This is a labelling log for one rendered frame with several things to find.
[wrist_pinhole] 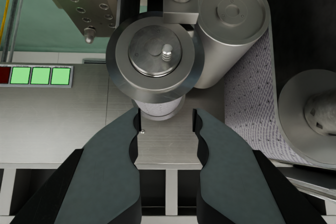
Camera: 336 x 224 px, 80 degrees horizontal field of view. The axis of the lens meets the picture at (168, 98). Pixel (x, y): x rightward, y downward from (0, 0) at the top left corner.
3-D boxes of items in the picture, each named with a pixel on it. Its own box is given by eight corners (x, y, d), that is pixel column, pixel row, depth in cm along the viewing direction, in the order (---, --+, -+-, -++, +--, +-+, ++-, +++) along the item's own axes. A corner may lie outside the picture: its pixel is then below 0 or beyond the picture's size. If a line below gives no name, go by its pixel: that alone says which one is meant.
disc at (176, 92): (203, 11, 32) (206, 103, 29) (202, 13, 32) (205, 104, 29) (108, 9, 31) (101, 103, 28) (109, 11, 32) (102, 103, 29)
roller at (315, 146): (362, 69, 31) (381, 164, 28) (274, 101, 56) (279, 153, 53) (273, 67, 31) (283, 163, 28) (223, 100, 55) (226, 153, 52)
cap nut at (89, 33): (94, 28, 64) (92, 41, 63) (97, 34, 67) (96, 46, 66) (82, 27, 63) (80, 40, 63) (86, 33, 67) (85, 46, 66)
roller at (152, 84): (194, 16, 31) (196, 90, 28) (179, 73, 56) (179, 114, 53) (117, 15, 30) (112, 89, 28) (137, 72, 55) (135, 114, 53)
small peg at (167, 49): (159, 50, 25) (165, 41, 25) (159, 59, 28) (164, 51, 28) (169, 55, 25) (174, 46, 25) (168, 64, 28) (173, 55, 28)
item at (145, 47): (151, 14, 29) (192, 45, 28) (152, 22, 31) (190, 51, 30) (116, 51, 28) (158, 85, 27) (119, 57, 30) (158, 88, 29)
